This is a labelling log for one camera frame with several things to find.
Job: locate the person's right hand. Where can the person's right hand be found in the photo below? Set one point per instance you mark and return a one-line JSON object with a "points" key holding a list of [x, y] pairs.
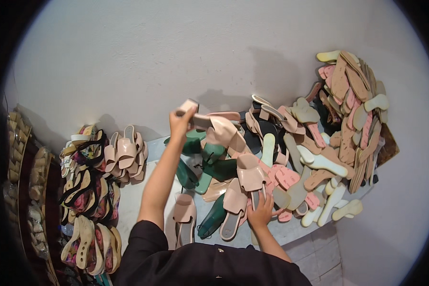
{"points": [[261, 214]]}

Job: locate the person's left hand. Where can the person's left hand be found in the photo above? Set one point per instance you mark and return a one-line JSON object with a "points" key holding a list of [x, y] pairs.
{"points": [[181, 125]]}

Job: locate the person's left fingers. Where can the person's left fingers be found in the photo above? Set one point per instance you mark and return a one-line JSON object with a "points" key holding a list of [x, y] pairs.
{"points": [[182, 114]]}

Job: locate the person's right fingers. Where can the person's right fingers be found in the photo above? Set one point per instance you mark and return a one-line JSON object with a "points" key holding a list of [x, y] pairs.
{"points": [[264, 203]]}

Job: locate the pink block heel sandal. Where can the pink block heel sandal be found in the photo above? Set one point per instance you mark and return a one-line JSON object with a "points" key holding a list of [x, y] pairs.
{"points": [[221, 130]]}

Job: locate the translucent beige sole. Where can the translucent beige sole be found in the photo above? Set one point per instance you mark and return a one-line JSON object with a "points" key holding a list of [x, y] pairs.
{"points": [[214, 191]]}

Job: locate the black shoe soles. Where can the black shoe soles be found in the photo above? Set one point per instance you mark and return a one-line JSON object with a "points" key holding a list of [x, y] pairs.
{"points": [[259, 137]]}

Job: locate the pile of pink sandals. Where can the pile of pink sandals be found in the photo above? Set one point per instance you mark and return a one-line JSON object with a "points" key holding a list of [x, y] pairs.
{"points": [[125, 153]]}

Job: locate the person's body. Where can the person's body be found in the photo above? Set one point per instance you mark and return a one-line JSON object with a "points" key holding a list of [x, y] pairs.
{"points": [[200, 264]]}

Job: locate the heap of shoe insoles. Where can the heap of shoe insoles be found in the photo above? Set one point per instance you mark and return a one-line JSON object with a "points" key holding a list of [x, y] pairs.
{"points": [[343, 143]]}

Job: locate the brown cardboard piece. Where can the brown cardboard piece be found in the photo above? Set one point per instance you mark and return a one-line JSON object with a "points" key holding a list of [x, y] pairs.
{"points": [[388, 144]]}

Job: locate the stack of cream wedge sandals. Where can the stack of cream wedge sandals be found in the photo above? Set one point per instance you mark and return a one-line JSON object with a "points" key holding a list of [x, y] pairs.
{"points": [[89, 246]]}

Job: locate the wooden shelf with soles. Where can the wooden shelf with soles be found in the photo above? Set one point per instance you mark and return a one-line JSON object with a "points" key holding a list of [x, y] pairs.
{"points": [[16, 150]]}

